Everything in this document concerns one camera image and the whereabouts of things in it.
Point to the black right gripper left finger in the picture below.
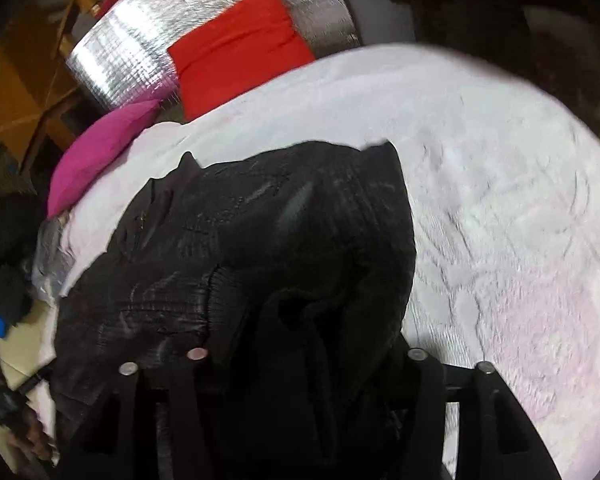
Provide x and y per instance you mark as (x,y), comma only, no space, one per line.
(147,424)

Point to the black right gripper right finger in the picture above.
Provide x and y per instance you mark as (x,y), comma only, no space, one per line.
(496,439)

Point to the black ribbed garment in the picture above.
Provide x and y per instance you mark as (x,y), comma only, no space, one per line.
(293,268)

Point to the dark clothes pile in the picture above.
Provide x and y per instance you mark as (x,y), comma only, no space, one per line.
(21,215)

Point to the left hand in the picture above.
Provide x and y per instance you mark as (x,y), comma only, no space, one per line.
(30,439)

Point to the grey plastic bag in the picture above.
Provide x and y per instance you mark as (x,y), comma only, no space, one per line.
(52,261)

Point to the white pink bed blanket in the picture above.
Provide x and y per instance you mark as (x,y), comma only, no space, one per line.
(504,184)

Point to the magenta pillow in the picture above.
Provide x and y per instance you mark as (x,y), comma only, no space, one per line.
(94,150)

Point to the silver quilted foil cover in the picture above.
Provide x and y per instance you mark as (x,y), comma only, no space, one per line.
(124,57)

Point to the red pillow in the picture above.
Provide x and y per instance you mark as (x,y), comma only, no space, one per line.
(247,45)

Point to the wooden chair frame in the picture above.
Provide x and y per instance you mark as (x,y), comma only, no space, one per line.
(36,86)

